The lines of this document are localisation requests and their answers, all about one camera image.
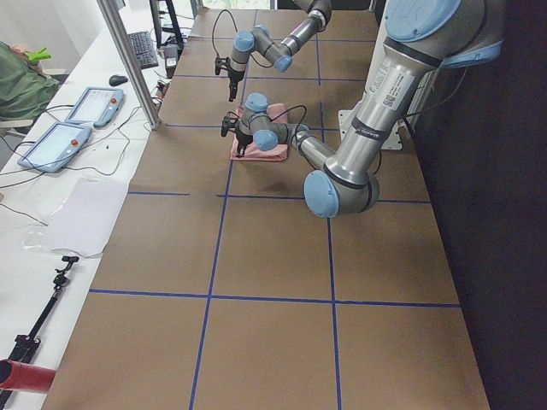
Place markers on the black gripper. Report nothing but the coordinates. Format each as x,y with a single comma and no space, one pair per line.
244,138
234,78

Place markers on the pink Snoopy t-shirt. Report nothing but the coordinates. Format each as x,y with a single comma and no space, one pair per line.
263,148

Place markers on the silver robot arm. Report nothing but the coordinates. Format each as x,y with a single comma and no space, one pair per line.
258,40
421,36

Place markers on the black keyboard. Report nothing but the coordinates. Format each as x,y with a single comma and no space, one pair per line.
143,49

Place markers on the black computer mouse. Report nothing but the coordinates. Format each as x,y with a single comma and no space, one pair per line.
116,80

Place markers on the blue teach pendant upper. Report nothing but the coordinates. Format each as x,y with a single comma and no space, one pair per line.
96,106

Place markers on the blue teach pendant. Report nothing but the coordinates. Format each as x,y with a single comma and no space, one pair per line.
55,148
96,106

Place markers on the white paper sheet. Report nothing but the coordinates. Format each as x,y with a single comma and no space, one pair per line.
86,219

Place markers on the blue teach pendant lower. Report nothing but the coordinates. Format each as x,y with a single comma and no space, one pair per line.
55,148

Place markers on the seated person green shirt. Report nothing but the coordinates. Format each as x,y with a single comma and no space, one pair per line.
25,90

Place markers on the black tripod pole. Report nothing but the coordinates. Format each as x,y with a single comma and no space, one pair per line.
26,345

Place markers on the red cylinder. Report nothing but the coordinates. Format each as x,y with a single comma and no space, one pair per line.
18,376

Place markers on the aluminium frame post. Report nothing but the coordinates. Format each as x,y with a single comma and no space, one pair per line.
118,33

